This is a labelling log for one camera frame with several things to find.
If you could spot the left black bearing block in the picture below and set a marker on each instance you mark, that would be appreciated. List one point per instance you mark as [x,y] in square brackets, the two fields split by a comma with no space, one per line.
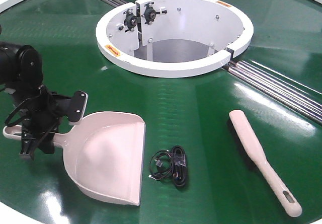
[131,20]

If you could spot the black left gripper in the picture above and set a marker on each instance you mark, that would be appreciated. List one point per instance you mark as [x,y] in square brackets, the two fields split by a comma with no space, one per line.
[40,113]

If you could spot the beige hand brush black bristles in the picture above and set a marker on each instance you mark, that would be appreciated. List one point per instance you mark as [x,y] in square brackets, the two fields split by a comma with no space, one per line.
[256,153]

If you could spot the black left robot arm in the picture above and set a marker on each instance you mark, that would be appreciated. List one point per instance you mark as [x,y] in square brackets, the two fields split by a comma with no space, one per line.
[20,64]

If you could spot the right steel roller bars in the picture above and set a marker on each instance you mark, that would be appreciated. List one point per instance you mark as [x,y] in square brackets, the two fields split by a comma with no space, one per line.
[286,93]

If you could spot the right black bearing block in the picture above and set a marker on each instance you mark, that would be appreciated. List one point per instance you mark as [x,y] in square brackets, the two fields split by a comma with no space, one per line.
[150,13]

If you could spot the beige plastic dustpan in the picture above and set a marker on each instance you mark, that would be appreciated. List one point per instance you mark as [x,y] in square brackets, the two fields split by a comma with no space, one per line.
[103,155]

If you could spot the black bearing block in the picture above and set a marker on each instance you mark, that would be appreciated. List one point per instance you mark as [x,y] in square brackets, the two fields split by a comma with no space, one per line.
[131,20]
[150,13]

